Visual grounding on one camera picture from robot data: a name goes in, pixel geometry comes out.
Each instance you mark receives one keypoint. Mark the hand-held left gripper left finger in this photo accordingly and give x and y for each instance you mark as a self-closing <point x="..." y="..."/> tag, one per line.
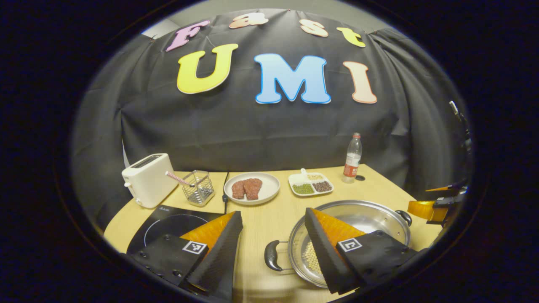
<point x="217" y="261"/>

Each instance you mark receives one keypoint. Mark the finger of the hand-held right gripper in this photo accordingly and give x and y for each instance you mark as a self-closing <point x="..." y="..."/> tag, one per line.
<point x="423" y="209"/>
<point x="442" y="189"/>

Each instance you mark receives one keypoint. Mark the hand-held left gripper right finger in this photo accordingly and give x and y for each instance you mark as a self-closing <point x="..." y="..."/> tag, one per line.
<point x="326" y="256"/>

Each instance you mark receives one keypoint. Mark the stainless steel pot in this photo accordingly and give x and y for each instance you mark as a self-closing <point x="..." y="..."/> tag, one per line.
<point x="370" y="216"/>

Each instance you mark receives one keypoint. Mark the black induction cooktop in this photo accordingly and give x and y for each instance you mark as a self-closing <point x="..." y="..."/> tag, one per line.
<point x="168" y="221"/>

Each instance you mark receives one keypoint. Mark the pile of yellow soybeans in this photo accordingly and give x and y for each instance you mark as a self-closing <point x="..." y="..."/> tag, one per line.
<point x="312" y="259"/>

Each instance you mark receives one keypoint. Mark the white divided bean dish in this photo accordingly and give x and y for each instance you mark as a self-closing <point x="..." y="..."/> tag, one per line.
<point x="311" y="185"/>

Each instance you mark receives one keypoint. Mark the red meat piece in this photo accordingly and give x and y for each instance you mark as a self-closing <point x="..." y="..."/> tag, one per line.
<point x="238" y="190"/>
<point x="253" y="188"/>

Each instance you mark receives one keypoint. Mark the plastic bottle with red label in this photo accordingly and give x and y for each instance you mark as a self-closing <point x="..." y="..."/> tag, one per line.
<point x="352" y="162"/>

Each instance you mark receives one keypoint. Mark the white round plate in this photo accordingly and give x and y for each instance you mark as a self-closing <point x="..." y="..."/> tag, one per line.
<point x="269" y="185"/>

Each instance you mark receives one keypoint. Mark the pink striped straw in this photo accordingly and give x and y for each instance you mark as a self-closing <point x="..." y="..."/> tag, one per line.
<point x="177" y="178"/>

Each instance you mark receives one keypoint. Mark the white toaster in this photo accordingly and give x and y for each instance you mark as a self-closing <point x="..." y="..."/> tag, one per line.
<point x="147" y="181"/>

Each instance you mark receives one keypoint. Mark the black backdrop cloth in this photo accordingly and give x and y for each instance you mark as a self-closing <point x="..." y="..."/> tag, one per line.
<point x="252" y="130"/>

